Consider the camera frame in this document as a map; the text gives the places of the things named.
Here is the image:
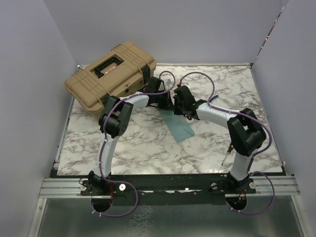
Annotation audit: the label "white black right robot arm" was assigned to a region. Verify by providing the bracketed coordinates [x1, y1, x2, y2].
[174, 85, 267, 193]

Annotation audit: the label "aluminium frame rail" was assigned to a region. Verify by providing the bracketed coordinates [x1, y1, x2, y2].
[27, 175, 89, 237]

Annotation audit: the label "tan plastic toolbox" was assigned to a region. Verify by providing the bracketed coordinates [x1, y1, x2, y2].
[64, 41, 157, 117]

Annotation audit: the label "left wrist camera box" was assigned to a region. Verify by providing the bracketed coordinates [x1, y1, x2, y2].
[165, 79, 173, 88]

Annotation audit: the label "light blue envelope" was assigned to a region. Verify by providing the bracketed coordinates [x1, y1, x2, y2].
[159, 110, 195, 143]

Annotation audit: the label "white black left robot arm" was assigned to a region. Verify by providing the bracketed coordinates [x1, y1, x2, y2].
[87, 77, 171, 195]

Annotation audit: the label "yellow black screwdriver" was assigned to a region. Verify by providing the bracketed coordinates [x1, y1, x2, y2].
[221, 144, 234, 165]

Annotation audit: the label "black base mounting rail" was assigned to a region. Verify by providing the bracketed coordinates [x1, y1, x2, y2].
[49, 170, 287, 206]

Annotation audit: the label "blue handled cutting pliers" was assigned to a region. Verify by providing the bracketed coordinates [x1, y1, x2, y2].
[210, 95, 218, 102]

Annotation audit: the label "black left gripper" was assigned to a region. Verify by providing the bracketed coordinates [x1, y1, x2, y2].
[154, 90, 174, 111]

